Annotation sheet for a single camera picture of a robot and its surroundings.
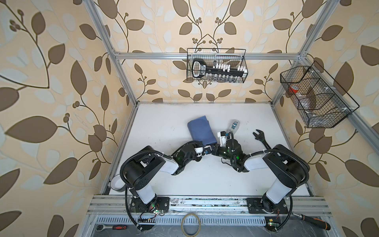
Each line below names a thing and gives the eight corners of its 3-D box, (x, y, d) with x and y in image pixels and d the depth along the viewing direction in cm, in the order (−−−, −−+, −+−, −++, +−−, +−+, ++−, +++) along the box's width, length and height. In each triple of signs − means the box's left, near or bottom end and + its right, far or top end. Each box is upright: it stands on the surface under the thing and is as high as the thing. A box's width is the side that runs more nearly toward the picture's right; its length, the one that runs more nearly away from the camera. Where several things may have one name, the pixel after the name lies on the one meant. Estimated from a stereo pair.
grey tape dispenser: (225, 129, 106) (226, 126, 102) (232, 121, 111) (234, 117, 107) (233, 134, 103) (234, 131, 100) (240, 125, 108) (241, 122, 105)
